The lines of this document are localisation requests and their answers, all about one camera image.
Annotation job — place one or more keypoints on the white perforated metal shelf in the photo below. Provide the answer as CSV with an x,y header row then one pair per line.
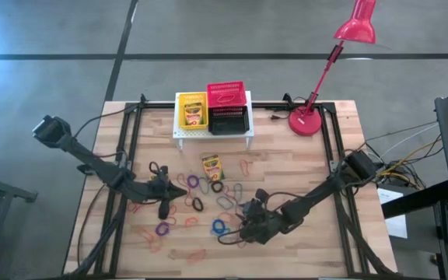
x,y
193,134

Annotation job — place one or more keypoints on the orange rubber band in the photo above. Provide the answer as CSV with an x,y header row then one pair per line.
x,y
187,222
198,254
224,214
142,231

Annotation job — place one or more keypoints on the red plastic basket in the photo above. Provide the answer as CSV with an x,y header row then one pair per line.
x,y
216,89

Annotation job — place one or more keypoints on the black frame clamp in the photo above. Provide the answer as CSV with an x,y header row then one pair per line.
x,y
143,100
286,98

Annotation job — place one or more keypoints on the red rubber band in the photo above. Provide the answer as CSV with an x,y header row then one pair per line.
x,y
220,102
242,167
179,178
174,212
241,245
132,208

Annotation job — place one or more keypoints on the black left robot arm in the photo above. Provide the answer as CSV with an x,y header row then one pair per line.
x,y
92,165

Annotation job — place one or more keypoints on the red desk lamp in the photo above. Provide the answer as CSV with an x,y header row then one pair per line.
x,y
305,121

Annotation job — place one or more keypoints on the white paper sheet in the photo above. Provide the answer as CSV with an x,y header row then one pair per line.
x,y
397,229

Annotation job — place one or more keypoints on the yellow plastic basket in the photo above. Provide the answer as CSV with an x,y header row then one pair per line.
x,y
180,113

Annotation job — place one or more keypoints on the thin blue rubber band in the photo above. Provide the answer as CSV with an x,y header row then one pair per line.
x,y
200,186
235,190
218,202

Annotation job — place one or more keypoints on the black plastic basket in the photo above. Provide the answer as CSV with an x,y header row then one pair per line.
x,y
228,124

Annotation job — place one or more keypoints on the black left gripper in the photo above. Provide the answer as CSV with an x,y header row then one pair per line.
x,y
159,190

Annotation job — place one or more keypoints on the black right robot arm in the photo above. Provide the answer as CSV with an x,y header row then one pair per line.
x,y
317,194

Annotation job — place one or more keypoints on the black lamp power plug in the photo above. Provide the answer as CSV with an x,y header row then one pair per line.
x,y
274,116

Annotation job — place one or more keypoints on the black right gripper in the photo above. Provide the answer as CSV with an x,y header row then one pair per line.
x,y
264,229

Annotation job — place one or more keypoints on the black desk beam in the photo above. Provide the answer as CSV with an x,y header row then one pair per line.
x,y
414,201

